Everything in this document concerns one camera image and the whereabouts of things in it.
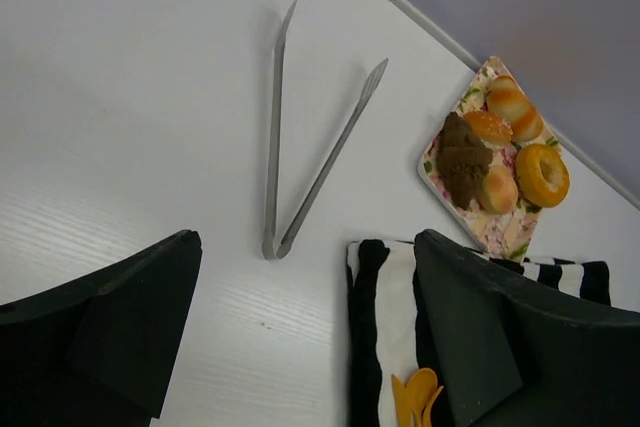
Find orange plastic fork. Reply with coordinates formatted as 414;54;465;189
391;374;412;427

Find floral rectangular tray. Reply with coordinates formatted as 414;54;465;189
418;57;562;261

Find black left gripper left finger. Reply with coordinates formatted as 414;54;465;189
1;230;202;426

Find orange plastic knife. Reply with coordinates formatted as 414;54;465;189
421;386;444;427

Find large striped bread roll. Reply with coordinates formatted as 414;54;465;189
486;75;544;142

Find sesame sandwich bun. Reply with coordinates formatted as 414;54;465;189
463;110;513;146

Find orange plastic spoon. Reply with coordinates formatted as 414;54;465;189
406;368;438;426

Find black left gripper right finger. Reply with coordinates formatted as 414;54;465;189
414;230;639;426

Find small round bread roll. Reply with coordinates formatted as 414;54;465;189
477;166;519;215

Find black white striped cloth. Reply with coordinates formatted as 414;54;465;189
346;239;611;426

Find brown chocolate croissant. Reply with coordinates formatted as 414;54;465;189
436;112;493;210

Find orange bagel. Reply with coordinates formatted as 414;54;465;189
515;144;570;208

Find metal serving tongs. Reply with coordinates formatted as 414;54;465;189
261;0;389;261

